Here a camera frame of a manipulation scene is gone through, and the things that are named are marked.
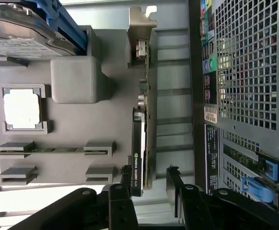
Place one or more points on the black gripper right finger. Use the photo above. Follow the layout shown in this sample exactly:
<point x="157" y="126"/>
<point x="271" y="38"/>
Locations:
<point x="192" y="206"/>

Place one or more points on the silver CPU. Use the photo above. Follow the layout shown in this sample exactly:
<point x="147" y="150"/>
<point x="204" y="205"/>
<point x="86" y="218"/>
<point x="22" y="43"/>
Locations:
<point x="22" y="110"/>

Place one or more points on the grey parts rack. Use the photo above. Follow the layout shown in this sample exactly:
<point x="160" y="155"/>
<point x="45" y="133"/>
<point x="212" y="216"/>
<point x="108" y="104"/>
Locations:
<point x="82" y="119"/>

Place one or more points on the green RAM stick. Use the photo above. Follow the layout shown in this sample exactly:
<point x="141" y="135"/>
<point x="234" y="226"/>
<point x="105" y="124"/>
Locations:
<point x="58" y="150"/>

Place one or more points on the silver hard disk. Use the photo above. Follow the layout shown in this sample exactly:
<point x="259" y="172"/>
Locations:
<point x="15" y="36"/>

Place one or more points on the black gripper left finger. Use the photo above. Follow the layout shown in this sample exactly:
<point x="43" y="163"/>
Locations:
<point x="122" y="206"/>

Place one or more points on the blue slot clip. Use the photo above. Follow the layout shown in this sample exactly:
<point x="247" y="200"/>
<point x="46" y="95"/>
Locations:
<point x="259" y="191"/>
<point x="271" y="167"/>

